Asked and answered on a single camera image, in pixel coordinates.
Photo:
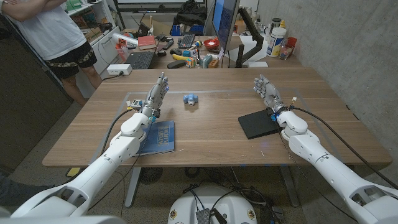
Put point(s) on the white power strip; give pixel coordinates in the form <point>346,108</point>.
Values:
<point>119,69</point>

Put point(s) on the black backpack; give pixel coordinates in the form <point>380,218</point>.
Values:
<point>190,14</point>

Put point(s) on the red book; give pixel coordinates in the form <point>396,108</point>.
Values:
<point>146,42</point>

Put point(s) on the colourful puzzle cube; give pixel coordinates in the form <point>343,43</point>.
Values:
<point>190,63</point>

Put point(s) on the blue hardcover book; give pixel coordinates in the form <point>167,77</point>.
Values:
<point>161,140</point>

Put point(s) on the black round floor fan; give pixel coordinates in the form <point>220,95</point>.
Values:
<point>150,175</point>

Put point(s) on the yellow black floor object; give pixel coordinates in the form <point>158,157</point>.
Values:
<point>73,171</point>

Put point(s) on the teal sponge holder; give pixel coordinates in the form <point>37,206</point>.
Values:
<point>206,61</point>

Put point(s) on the black computer mouse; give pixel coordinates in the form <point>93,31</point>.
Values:
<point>175,51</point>

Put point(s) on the person in white shirt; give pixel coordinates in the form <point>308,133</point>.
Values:
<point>46,31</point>

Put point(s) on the black keyboard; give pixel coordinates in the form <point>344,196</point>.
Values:
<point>186,41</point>

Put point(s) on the black oblong case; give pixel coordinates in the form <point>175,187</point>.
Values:
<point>176,64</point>

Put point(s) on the orange brick block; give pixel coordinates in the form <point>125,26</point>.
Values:
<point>213,64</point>

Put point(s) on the blue storage bin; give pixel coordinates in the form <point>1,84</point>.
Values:
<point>196,30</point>

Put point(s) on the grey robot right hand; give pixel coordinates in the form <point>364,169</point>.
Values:
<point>270,93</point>

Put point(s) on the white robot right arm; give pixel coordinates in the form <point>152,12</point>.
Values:
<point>329,171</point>

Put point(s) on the white shelf cabinet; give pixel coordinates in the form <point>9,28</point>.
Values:
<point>104,46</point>

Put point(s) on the flat white box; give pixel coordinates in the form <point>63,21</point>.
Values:
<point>258,64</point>

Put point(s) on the computer monitor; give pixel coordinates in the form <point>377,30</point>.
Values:
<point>225,18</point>

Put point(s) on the black folder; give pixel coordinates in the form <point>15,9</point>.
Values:
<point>256,124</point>

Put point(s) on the red bowl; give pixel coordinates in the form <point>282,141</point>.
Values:
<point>211,44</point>

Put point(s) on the grey table leg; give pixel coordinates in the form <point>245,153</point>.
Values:
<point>132,186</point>
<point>289,186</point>

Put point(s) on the white wipes canister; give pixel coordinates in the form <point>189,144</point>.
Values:
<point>276,42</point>

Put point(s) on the blue toy camera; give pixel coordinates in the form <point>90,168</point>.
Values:
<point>190,99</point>

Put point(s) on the black laptop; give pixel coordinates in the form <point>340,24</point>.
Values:
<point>141,59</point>

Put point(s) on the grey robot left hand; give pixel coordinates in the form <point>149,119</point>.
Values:
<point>155,95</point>

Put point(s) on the white robot torso base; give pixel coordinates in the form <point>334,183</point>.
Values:
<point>230,205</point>

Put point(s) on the white rolled tube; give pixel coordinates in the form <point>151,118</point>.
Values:
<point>125,40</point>

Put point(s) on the yellow bottle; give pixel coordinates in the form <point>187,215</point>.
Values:
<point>282,24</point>

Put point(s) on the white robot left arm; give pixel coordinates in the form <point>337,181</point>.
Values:
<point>102,165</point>

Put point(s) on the yellow banana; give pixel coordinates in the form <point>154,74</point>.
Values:
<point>180,57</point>

